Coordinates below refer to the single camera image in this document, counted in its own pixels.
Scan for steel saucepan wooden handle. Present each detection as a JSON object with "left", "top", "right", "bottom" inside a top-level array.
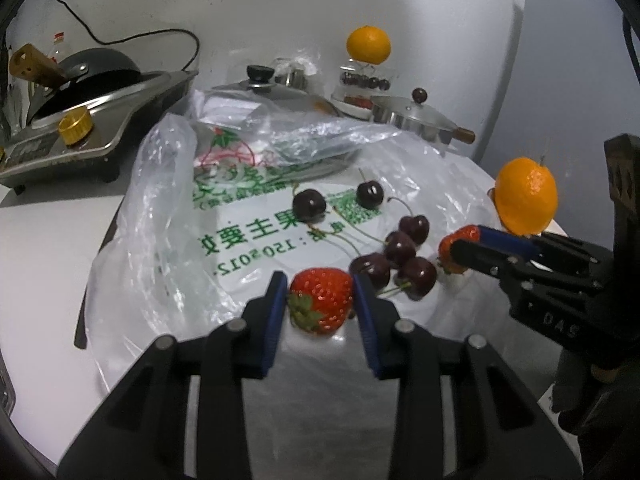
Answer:
[{"left": 372, "top": 110, "right": 476, "bottom": 147}]

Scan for glass pot lid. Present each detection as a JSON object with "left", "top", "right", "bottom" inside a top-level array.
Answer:
[{"left": 207, "top": 64, "right": 351, "bottom": 123}]

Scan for clear bottle red cap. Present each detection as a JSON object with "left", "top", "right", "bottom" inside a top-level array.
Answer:
[{"left": 50, "top": 31, "right": 69, "bottom": 68}]

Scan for small round orange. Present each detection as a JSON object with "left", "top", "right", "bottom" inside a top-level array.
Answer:
[{"left": 346, "top": 25, "right": 392, "bottom": 66}]

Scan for clear fruit container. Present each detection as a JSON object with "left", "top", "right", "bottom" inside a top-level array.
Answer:
[{"left": 330, "top": 57, "right": 397, "bottom": 112}]

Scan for black power cable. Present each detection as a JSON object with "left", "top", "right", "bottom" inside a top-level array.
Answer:
[{"left": 47, "top": 0, "right": 202, "bottom": 73}]

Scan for black wok wooden handle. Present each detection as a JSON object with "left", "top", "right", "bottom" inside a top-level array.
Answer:
[{"left": 9, "top": 44, "right": 166, "bottom": 128}]

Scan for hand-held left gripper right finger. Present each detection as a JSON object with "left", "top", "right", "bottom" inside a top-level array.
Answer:
[{"left": 351, "top": 272, "right": 583, "bottom": 480}]

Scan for steel saucepan lid brown knob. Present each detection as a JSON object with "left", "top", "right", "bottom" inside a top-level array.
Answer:
[{"left": 370, "top": 87, "right": 454, "bottom": 129}]

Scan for steel induction cooker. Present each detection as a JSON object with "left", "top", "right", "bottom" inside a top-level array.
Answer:
[{"left": 0, "top": 70, "right": 200, "bottom": 195}]

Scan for large red strawberry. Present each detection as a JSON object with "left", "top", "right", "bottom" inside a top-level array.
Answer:
[{"left": 286, "top": 267, "right": 356, "bottom": 336}]

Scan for clear green printed plastic bag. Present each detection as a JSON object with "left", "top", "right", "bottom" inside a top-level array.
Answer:
[{"left": 84, "top": 87, "right": 501, "bottom": 401}]

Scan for small red strawberry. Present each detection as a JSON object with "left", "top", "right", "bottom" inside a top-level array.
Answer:
[{"left": 437, "top": 225, "right": 482, "bottom": 276}]

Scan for gold cooker knob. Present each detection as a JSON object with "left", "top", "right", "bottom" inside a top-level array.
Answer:
[{"left": 57, "top": 111, "right": 94, "bottom": 147}]

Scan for large orange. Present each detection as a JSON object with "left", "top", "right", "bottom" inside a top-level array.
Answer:
[{"left": 492, "top": 156, "right": 559, "bottom": 237}]

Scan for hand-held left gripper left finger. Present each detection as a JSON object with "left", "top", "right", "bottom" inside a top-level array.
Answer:
[{"left": 57, "top": 270, "right": 288, "bottom": 480}]

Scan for dark red cherry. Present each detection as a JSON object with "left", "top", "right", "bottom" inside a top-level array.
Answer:
[
  {"left": 382, "top": 231, "right": 417, "bottom": 267},
  {"left": 291, "top": 187, "right": 328, "bottom": 223},
  {"left": 376, "top": 256, "right": 439, "bottom": 302},
  {"left": 387, "top": 197, "right": 431, "bottom": 246},
  {"left": 350, "top": 252, "right": 392, "bottom": 291},
  {"left": 356, "top": 167, "right": 386, "bottom": 211}
]

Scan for steel cups in plastic wrap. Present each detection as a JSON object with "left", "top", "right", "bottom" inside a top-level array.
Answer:
[{"left": 272, "top": 52, "right": 321, "bottom": 89}]

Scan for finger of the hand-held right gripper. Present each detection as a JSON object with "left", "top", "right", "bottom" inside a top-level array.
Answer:
[
  {"left": 449, "top": 239, "right": 602, "bottom": 295},
  {"left": 475, "top": 225, "right": 613, "bottom": 273}
]

